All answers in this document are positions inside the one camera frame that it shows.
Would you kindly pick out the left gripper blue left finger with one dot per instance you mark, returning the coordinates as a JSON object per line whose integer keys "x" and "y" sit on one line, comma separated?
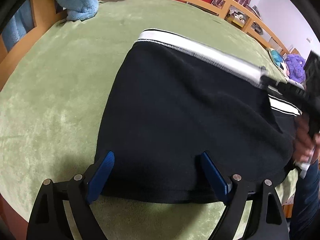
{"x": 48, "y": 218}

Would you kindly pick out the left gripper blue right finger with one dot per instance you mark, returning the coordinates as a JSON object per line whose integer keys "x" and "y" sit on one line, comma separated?
{"x": 266, "y": 218}

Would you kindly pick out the black track pants white stripe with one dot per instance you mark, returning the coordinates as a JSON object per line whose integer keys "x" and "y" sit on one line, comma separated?
{"x": 171, "y": 102}

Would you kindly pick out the person's right hand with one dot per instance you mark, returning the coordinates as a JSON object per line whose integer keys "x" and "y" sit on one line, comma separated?
{"x": 305, "y": 147}

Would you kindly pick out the purple plush toy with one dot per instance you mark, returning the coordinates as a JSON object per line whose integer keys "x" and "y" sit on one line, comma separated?
{"x": 295, "y": 64}

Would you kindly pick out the blue jeans leg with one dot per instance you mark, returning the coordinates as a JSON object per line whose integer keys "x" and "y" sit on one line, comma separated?
{"x": 305, "y": 213}

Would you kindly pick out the teal cloth item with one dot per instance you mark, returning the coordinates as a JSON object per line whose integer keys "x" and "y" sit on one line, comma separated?
{"x": 276, "y": 58}

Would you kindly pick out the green bed blanket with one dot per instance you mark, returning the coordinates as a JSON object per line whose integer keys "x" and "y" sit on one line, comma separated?
{"x": 52, "y": 104}

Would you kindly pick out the light blue fluffy towel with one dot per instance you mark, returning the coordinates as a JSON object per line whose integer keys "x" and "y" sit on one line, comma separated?
{"x": 22, "y": 21}

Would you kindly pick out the wooden bed frame rail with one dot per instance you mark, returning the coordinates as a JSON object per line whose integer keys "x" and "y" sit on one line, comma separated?
{"x": 44, "y": 16}

